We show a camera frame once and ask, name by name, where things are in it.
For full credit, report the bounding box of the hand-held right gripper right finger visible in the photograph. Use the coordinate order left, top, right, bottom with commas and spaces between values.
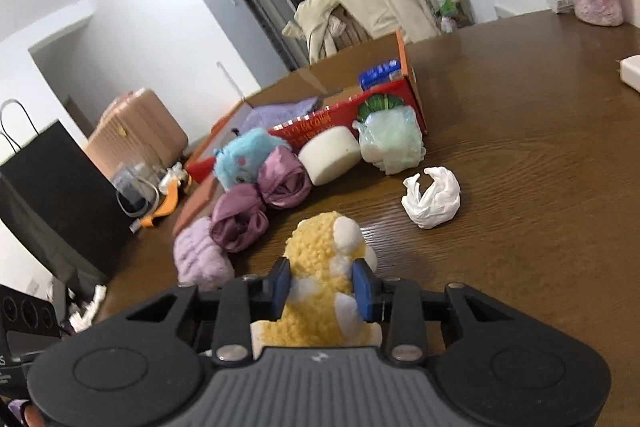
353, 259, 506, 365

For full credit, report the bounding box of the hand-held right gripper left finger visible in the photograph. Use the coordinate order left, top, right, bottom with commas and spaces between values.
127, 258, 291, 366

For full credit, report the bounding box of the yellow fluffy scrunchie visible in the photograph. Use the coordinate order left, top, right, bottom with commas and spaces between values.
250, 211, 383, 350

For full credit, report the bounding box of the purple satin scrunchie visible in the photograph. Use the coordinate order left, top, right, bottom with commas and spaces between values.
256, 146, 313, 210
210, 183, 269, 254

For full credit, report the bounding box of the purple fuzzy cloth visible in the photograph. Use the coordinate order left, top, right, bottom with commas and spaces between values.
173, 217, 236, 290

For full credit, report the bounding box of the white tissue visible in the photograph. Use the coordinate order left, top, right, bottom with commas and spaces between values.
401, 167, 461, 229

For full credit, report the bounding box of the light blue fluffy scrunchie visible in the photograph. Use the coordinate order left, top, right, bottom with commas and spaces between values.
212, 128, 291, 188

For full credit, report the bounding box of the white round sponge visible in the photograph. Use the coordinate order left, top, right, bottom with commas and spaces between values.
298, 126, 362, 186

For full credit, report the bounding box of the iridescent organza scrunchie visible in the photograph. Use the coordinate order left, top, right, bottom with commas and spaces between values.
351, 106, 427, 176

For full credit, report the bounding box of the red cardboard box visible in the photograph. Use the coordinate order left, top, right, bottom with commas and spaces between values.
173, 30, 428, 237

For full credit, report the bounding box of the orange plastic item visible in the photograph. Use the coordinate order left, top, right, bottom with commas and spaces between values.
140, 184, 182, 228

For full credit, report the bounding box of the lavender towel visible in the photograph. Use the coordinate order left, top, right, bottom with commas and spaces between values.
239, 97, 320, 134

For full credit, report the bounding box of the glass kettle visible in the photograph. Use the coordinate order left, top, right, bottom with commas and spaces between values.
111, 162, 161, 219

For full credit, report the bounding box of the white crumpled paper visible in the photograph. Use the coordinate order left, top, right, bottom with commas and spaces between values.
69, 284, 108, 333

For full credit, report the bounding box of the pink suitcase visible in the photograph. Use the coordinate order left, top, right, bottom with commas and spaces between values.
82, 88, 190, 180

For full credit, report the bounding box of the blue packet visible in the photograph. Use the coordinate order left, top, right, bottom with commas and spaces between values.
359, 61, 403, 92

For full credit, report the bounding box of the black paper bag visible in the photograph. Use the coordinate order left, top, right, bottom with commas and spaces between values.
0, 99, 136, 285

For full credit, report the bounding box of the black appliance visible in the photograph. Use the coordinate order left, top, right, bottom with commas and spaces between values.
0, 284, 66, 358

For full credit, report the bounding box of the wooden chair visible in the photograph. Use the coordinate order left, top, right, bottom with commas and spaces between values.
327, 9, 376, 54

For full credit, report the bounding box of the clear bag of clutter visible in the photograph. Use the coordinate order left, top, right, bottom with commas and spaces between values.
425, 0, 474, 32

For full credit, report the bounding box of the white charger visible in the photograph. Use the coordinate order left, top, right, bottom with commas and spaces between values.
619, 54, 640, 94

